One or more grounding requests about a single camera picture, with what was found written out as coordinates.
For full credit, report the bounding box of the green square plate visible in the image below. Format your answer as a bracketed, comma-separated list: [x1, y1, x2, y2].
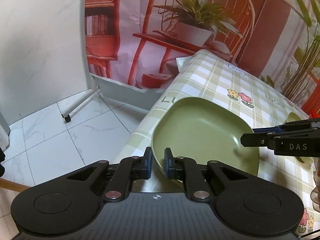
[151, 97, 259, 189]

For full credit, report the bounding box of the white backdrop stand leg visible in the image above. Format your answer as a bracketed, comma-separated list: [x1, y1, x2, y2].
[61, 86, 99, 123]

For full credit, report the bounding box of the green checkered bunny tablecloth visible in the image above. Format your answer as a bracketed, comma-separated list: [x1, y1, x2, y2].
[112, 50, 319, 239]

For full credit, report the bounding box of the printed room scene backdrop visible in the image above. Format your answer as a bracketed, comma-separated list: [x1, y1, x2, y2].
[84, 0, 319, 113]

